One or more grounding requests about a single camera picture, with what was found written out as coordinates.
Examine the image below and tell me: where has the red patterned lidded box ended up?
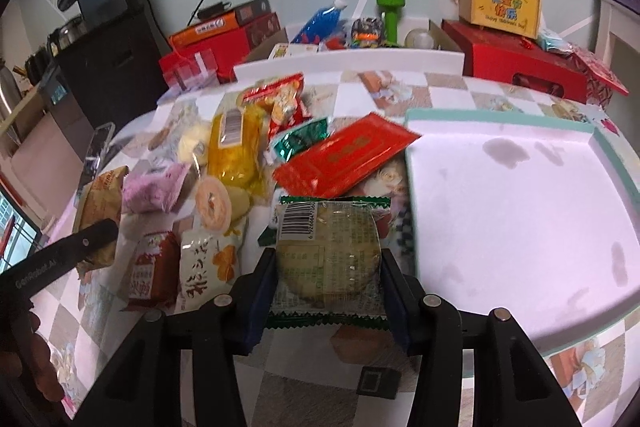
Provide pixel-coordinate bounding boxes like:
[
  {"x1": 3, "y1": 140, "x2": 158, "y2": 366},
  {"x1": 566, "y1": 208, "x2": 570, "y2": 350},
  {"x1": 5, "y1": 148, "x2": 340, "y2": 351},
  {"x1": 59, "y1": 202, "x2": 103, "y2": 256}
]
[{"x1": 570, "y1": 44, "x2": 629, "y2": 108}]

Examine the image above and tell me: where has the blue bead bottle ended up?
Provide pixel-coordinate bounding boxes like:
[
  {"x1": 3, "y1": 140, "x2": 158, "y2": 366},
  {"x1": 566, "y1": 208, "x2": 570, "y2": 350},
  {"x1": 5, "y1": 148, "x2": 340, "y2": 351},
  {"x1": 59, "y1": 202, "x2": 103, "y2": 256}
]
[{"x1": 291, "y1": 0, "x2": 347, "y2": 44}]

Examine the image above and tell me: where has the orange jelly cup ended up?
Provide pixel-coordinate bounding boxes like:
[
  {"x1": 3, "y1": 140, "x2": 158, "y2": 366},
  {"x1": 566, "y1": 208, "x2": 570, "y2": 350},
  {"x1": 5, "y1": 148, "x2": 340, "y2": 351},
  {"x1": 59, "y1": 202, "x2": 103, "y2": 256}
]
[{"x1": 194, "y1": 176, "x2": 250, "y2": 233}]

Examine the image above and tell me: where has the blue tissue pack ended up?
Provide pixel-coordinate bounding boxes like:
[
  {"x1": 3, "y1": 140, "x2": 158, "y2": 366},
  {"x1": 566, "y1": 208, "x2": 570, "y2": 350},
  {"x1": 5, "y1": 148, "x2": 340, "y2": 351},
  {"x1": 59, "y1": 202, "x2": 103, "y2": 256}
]
[{"x1": 536, "y1": 28, "x2": 573, "y2": 56}]

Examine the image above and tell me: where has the brown bread packet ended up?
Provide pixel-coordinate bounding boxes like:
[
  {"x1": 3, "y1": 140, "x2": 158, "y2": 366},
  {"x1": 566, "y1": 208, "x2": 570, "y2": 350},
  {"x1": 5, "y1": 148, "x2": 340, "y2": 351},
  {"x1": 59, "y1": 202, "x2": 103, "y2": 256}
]
[{"x1": 73, "y1": 166, "x2": 129, "y2": 279}]

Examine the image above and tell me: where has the yellow children's day gift box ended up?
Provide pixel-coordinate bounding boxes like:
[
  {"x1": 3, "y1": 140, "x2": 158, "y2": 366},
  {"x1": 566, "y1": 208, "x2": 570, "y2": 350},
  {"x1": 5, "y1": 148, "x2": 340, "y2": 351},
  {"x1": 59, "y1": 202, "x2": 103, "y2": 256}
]
[{"x1": 458, "y1": 0, "x2": 541, "y2": 39}]

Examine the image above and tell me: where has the orange flat box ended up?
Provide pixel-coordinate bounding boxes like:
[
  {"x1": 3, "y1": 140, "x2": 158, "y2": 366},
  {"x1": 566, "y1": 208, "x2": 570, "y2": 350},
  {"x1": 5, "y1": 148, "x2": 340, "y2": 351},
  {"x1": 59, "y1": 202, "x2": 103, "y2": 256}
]
[{"x1": 168, "y1": 0, "x2": 271, "y2": 49}]

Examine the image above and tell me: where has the yellow cake packet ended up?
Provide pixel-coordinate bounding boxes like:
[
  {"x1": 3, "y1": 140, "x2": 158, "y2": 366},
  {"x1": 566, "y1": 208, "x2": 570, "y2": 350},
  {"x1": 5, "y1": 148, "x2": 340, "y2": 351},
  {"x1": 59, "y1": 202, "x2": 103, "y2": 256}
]
[{"x1": 207, "y1": 105, "x2": 265, "y2": 197}]

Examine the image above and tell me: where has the round biscuit clear green pack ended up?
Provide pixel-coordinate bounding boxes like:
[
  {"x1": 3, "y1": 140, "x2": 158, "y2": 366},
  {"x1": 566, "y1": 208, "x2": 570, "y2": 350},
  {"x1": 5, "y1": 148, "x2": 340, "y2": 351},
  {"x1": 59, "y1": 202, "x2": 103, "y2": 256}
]
[{"x1": 268, "y1": 195, "x2": 392, "y2": 329}]

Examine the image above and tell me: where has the playing card box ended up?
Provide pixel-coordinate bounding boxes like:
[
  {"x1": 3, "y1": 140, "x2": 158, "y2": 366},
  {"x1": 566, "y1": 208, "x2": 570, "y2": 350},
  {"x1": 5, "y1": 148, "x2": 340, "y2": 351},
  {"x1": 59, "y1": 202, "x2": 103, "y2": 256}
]
[{"x1": 268, "y1": 42, "x2": 319, "y2": 60}]

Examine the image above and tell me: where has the large red gift box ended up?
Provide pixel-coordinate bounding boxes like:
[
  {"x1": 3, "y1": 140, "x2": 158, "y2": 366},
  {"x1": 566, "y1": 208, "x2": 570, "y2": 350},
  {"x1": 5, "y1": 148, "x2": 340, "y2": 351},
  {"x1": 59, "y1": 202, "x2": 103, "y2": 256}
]
[{"x1": 442, "y1": 20, "x2": 587, "y2": 103}]

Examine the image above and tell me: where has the black cabinet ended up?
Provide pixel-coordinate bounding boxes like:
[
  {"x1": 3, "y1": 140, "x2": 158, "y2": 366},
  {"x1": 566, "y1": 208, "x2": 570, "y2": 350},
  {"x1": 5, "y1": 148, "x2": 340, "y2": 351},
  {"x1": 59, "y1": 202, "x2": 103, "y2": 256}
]
[{"x1": 38, "y1": 0, "x2": 167, "y2": 158}]

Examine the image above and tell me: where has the red box under orange box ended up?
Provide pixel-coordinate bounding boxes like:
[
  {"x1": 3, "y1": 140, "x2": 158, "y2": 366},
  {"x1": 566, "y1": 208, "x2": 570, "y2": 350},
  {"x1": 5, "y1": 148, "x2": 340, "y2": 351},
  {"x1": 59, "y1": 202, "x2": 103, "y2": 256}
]
[{"x1": 170, "y1": 12, "x2": 281, "y2": 83}]

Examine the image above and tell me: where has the operator hand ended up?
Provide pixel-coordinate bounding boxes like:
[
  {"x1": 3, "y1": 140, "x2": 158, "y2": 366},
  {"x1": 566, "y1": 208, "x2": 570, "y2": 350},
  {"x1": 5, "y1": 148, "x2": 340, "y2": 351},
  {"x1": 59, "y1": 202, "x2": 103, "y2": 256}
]
[{"x1": 0, "y1": 312, "x2": 64, "y2": 403}]

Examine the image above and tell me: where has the green dumbbell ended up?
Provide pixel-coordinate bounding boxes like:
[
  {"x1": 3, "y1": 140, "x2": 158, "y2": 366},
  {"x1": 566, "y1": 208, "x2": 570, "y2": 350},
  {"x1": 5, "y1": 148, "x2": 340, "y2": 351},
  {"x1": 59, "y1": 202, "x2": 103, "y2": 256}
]
[{"x1": 376, "y1": 0, "x2": 406, "y2": 44}]

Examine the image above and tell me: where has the pink snack pack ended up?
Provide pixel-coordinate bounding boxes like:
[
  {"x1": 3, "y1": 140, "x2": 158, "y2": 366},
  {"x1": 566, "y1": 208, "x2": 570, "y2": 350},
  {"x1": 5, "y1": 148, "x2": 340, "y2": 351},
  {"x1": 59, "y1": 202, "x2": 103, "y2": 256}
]
[{"x1": 122, "y1": 162, "x2": 191, "y2": 213}]

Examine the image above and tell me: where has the red yellow snack bag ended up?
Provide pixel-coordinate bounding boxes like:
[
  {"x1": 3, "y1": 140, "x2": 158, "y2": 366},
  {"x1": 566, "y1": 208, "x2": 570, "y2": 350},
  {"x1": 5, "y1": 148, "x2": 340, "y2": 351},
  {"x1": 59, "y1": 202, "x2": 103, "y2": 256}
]
[{"x1": 240, "y1": 72, "x2": 311, "y2": 139}]

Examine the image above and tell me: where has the white cardboard storage box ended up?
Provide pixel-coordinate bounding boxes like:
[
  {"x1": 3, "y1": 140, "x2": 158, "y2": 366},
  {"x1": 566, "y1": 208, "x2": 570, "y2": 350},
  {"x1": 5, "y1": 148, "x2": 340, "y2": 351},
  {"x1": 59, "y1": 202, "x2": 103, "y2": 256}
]
[{"x1": 233, "y1": 16, "x2": 465, "y2": 82}]

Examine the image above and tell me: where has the white shelf unit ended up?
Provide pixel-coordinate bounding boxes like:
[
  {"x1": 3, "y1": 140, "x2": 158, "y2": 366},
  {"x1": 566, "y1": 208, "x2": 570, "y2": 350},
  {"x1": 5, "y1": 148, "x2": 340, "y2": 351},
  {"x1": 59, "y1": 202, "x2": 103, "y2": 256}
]
[{"x1": 594, "y1": 0, "x2": 640, "y2": 66}]

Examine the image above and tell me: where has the green foil snack packet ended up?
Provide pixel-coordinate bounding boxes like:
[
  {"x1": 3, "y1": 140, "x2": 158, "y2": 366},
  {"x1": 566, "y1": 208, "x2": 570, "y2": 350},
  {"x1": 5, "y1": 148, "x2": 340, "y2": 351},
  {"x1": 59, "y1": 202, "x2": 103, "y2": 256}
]
[{"x1": 268, "y1": 117, "x2": 330, "y2": 165}]

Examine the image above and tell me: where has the clear plastic box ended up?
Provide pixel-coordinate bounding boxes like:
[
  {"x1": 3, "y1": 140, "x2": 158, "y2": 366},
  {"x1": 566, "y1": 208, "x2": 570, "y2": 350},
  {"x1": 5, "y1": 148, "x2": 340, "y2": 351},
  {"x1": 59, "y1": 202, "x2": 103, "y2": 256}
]
[{"x1": 158, "y1": 50, "x2": 218, "y2": 93}]

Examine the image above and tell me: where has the smartphone on stand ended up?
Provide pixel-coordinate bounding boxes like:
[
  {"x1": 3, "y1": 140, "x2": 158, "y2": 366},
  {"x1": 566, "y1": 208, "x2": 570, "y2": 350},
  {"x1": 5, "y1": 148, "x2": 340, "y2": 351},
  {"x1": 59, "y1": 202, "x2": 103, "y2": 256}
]
[{"x1": 75, "y1": 122, "x2": 116, "y2": 200}]

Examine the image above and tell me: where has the white tray teal rim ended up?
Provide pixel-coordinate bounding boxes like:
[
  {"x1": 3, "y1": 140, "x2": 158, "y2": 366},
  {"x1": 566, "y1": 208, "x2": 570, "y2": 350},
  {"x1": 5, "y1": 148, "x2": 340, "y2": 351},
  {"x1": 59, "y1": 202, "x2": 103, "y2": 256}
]
[{"x1": 405, "y1": 109, "x2": 639, "y2": 353}]

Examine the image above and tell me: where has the colourful toy pile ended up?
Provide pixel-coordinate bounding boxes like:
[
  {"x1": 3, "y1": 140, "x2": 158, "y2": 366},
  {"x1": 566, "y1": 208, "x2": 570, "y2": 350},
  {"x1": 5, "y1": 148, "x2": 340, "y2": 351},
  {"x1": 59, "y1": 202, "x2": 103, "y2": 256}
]
[{"x1": 322, "y1": 17, "x2": 385, "y2": 51}]

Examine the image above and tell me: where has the pale bun clear wrapper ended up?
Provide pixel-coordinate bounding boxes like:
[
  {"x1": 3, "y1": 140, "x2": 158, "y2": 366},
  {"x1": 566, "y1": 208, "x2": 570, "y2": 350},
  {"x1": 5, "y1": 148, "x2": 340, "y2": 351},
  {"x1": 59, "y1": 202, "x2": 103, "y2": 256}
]
[{"x1": 166, "y1": 119, "x2": 212, "y2": 167}]

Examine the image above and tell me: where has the long red foil packet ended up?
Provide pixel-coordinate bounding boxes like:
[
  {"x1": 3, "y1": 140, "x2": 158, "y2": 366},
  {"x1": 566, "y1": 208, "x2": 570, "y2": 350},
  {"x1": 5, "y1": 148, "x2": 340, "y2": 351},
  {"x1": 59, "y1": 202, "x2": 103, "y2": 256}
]
[{"x1": 272, "y1": 113, "x2": 420, "y2": 198}]

